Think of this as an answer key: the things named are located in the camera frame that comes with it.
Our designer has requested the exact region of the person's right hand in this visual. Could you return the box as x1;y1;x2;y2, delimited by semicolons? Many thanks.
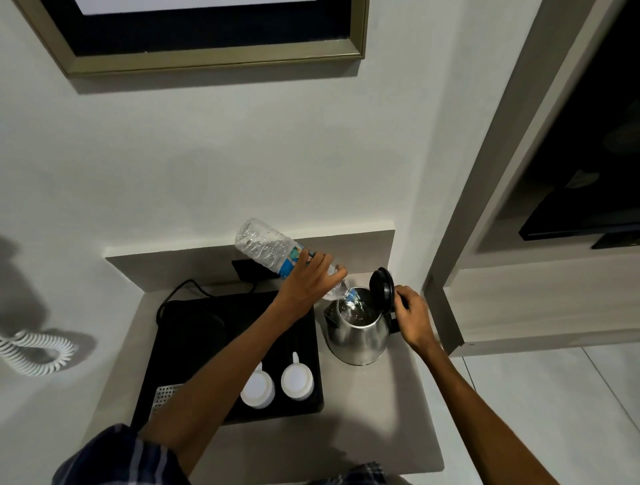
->
394;286;443;355

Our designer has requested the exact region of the person's left hand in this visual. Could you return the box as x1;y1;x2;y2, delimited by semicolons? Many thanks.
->
272;249;348;314

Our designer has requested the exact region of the stainless steel electric kettle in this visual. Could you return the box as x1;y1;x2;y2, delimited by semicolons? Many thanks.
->
324;267;402;366

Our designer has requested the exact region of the clear plastic water bottle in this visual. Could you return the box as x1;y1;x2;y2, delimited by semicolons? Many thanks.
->
235;218;368;306

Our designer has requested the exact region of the person's right forearm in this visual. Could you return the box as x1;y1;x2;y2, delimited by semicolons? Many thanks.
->
413;343;560;485

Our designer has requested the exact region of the person's left forearm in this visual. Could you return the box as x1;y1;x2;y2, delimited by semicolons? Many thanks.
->
137;298;313;476

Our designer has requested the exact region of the black serving tray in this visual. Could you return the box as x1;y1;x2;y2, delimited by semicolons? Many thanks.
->
131;290;325;430

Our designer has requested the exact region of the white cup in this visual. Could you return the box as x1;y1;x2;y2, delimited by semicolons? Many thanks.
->
240;362;276;410
280;352;315;402

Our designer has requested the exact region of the black round kettle base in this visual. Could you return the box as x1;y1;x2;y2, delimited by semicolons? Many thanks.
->
161;299;236;351

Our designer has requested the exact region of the black television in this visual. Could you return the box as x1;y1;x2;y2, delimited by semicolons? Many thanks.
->
519;0;640;249

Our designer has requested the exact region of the silver perforated metal plate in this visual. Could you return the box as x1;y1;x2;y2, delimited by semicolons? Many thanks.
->
150;384;187;423

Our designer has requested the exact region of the black wall socket plate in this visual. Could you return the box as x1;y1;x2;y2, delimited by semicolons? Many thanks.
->
231;259;284;283

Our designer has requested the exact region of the light wooden wall cabinet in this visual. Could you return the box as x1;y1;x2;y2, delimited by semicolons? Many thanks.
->
424;0;640;358

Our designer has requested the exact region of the black power cable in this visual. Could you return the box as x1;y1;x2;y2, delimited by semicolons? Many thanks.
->
156;279;261;326

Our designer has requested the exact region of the gold framed wall picture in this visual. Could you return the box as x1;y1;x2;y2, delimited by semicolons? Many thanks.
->
15;0;370;79

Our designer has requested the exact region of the white coiled phone cord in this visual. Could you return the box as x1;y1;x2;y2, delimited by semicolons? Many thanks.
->
0;330;76;377

